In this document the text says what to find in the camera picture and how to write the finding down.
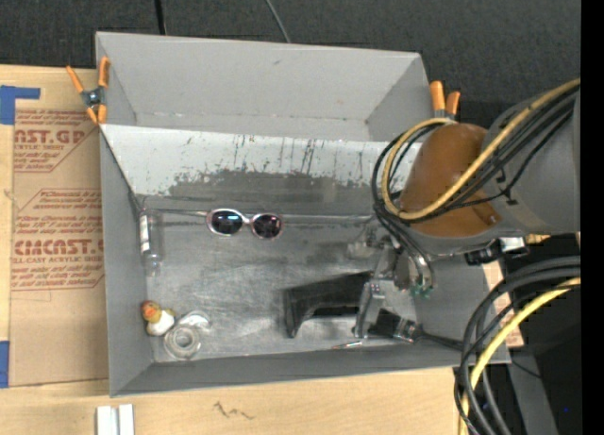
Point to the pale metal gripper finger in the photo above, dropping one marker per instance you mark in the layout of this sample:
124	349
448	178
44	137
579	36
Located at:
383	264
367	310

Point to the thin red-tipped metal stick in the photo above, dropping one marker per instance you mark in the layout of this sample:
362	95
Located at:
347	344

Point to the black angular block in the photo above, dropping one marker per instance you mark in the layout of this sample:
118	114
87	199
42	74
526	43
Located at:
321	294

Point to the grey metal bin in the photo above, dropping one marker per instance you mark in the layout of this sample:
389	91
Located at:
245	282

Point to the pink-framed dark sunglasses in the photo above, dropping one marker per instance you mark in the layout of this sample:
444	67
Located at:
226	222

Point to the clear white plastic cup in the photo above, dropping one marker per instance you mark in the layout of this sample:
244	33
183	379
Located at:
196	319

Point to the white and orange toy duck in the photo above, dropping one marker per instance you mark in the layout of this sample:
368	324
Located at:
159	321

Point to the clear plastic bottle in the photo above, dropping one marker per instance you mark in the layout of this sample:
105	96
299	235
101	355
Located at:
150	244

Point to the brown cardboard board, red print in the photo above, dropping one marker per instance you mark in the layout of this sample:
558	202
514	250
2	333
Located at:
56	310

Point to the black cylinder on white bracket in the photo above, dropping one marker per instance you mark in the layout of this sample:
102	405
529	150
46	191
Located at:
390	324

